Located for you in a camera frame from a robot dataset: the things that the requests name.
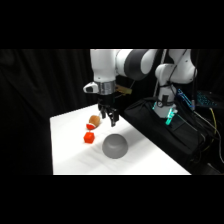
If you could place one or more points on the brown and red toy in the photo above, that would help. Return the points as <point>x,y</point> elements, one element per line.
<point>93,122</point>

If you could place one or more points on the black curtain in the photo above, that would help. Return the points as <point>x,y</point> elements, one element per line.
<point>40,106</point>

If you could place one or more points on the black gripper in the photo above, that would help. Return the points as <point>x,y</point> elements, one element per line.
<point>106,99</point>

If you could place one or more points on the red cube block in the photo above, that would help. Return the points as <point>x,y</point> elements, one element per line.
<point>89,137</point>

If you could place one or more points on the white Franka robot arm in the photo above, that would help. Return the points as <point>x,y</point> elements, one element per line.
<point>106,65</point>

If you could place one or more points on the black robot stand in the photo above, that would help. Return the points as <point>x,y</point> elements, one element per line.
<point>173,136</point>

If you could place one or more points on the grey bowl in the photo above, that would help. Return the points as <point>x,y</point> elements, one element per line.
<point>115,146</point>

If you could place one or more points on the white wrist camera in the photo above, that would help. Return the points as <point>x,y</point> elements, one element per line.
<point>90,87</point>

